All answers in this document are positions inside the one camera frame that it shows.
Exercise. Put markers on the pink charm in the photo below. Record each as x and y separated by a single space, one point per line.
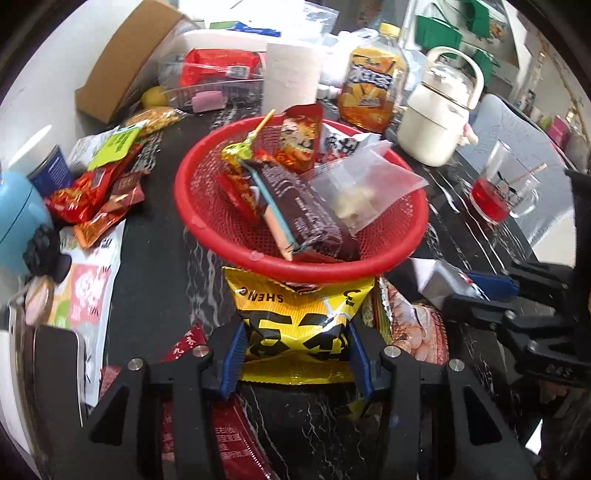
468 131

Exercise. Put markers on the bag of yellow snacks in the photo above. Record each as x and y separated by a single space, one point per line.
154 118

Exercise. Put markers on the blue white packet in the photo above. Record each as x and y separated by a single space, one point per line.
254 28

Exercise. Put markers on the toilet paper roll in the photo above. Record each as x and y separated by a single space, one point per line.
291 78

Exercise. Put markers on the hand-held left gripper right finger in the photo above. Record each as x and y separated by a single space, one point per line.
362 364

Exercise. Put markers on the large green tote bag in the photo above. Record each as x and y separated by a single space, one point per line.
436 32

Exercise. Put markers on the clear zip bag with powder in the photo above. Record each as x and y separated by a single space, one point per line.
369 184

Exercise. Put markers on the grey leaf pattern chair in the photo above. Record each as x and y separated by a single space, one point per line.
517 124

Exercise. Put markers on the white pink green packet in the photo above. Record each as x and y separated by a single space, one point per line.
87 295

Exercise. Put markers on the cream white kettle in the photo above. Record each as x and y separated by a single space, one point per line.
429 134

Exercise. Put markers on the red gold snack packet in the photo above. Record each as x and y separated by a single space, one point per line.
83 196

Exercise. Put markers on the pink block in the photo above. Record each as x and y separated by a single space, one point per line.
208 101

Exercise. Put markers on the dark brown snack packet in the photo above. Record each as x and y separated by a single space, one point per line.
304 217

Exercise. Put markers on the gold lollipop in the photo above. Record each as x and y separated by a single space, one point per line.
235 153

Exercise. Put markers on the pink box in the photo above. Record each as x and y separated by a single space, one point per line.
558 129

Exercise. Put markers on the white snack packet black print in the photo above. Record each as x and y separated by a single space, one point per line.
341 145

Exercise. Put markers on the lemon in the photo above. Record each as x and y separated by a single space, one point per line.
153 98

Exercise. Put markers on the brown snack in clear wrapper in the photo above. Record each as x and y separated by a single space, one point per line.
415 323

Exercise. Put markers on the orange brown snack packet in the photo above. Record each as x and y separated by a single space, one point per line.
111 219

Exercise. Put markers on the black phone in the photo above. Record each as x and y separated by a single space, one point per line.
57 378

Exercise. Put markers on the bright red packet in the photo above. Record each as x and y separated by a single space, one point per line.
217 64

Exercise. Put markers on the stirring stick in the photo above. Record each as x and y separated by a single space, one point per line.
531 170

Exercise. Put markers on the iced tea bottle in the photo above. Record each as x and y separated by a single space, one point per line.
369 87

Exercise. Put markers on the yellow black snack bag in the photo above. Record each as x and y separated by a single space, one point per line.
295 332

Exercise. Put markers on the jar with white lid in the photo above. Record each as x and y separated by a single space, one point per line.
51 173

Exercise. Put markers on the round pinkish compact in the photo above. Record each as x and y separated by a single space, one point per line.
39 302

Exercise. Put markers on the light blue humidifier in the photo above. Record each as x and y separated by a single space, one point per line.
18 221

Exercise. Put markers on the cardboard box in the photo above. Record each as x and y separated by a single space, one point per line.
124 60

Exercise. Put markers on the green label packet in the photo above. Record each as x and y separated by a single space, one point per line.
113 145

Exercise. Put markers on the glass mug with red drink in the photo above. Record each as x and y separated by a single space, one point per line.
489 203

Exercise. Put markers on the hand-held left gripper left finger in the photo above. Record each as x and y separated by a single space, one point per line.
231 364

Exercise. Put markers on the red plastic mesh basket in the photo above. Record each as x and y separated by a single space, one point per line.
207 217

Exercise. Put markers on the black hair clip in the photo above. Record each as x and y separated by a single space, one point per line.
44 254

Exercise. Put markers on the white silver snack packet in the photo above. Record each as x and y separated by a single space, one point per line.
436 277

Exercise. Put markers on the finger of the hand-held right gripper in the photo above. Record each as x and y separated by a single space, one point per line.
480 309
489 284

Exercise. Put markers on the clear plastic container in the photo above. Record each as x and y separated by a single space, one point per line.
168 87

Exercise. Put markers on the white device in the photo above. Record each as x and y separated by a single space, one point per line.
11 392

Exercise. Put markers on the white tray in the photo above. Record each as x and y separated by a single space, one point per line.
221 40

